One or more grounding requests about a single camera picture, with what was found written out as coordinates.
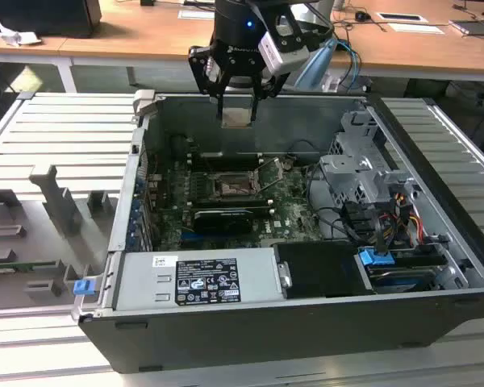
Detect silver power supply unit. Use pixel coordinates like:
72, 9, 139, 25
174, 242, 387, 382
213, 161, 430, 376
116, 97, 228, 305
112, 246, 291, 311

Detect white paper sheet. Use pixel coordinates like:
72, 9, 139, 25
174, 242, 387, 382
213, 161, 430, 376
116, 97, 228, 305
386, 22, 447, 35

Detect black cable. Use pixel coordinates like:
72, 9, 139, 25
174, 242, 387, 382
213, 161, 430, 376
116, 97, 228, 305
306, 160, 348, 243

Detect open black PC case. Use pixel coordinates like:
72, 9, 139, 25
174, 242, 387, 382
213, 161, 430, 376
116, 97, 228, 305
77, 89, 484, 374

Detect black plastic shroud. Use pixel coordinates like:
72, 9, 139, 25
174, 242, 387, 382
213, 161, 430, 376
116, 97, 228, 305
274, 240, 374, 300

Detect blue plastic clip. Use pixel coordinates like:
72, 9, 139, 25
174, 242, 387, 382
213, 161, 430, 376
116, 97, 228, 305
73, 278, 94, 296

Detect white desk cable tray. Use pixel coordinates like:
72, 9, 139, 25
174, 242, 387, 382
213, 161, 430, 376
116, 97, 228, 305
177, 8, 217, 20
377, 11, 428, 23

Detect pale blue teach pendant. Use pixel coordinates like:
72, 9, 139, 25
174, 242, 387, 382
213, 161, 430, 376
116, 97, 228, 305
292, 38, 340, 92

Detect silver metal disk bay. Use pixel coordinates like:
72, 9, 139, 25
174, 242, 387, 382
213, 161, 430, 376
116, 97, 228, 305
318, 110, 423, 213

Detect coloured power wires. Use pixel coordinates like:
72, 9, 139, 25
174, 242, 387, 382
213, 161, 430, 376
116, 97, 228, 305
378, 193, 427, 247

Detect metal socket cover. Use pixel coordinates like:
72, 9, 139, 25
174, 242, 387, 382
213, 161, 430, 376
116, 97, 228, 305
256, 158, 287, 193

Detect green motherboard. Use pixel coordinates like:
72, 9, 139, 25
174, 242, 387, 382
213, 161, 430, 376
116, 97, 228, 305
147, 155, 328, 249

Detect grey parts rack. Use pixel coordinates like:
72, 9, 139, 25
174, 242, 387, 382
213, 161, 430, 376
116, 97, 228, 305
0, 164, 120, 311

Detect silver CPU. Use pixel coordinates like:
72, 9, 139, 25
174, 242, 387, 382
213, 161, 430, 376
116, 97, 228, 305
220, 107, 254, 129

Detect wooden desk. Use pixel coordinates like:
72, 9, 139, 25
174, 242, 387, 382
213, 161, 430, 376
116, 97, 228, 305
0, 7, 223, 88
330, 0, 484, 81

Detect green RAM stick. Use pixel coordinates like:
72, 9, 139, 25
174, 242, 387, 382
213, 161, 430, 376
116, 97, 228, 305
0, 260, 60, 273

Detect grey laptop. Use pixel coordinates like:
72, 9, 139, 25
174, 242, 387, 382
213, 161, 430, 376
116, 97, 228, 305
449, 18, 484, 40

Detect crumpled white paper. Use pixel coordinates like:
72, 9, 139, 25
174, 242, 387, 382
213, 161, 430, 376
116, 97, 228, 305
0, 22, 41, 48

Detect black monitor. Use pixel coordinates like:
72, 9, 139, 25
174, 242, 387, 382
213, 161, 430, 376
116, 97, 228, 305
0, 0, 102, 40

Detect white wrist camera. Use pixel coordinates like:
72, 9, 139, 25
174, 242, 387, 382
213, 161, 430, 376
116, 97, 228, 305
257, 31, 310, 77

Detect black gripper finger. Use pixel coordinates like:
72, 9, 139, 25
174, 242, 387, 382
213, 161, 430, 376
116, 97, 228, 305
249, 66, 288, 122
187, 45, 227, 122

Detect black graphics card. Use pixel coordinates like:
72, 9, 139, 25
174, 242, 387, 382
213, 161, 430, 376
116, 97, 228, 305
192, 207, 254, 237

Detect blue cable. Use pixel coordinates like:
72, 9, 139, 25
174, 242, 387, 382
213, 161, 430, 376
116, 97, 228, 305
334, 38, 364, 88

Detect grey case latch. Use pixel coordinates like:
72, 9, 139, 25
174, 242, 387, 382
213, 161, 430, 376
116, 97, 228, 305
132, 89, 159, 118

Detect hard disk in blue carrier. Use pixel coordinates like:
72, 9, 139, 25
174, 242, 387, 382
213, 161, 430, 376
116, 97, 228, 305
357, 248, 443, 293

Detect black RAM slot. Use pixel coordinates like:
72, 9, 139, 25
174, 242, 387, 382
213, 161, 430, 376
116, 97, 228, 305
193, 194, 276, 207
189, 151, 265, 161

